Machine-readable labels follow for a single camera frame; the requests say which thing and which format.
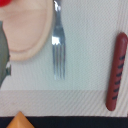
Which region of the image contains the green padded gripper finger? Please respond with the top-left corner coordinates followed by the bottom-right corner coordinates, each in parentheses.
top-left (0, 21), bottom-right (11, 87)

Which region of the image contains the yellow bread loaf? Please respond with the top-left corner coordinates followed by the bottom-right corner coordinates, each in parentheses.
top-left (6, 111), bottom-right (35, 128)

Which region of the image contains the grilled brown sausage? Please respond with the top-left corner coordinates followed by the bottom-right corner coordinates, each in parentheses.
top-left (106, 32), bottom-right (128, 111)

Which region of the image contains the red tomato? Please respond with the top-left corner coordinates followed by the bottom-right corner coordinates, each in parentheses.
top-left (0, 0), bottom-right (14, 8)

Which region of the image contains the round wooden plate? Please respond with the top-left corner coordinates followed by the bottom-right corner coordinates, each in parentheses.
top-left (0, 0), bottom-right (53, 61)

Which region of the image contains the beige woven placemat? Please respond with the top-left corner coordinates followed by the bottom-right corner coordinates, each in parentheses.
top-left (0, 0), bottom-right (128, 117)

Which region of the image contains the fork with wooden handle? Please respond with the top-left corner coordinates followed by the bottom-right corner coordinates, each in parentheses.
top-left (52, 0), bottom-right (65, 79)

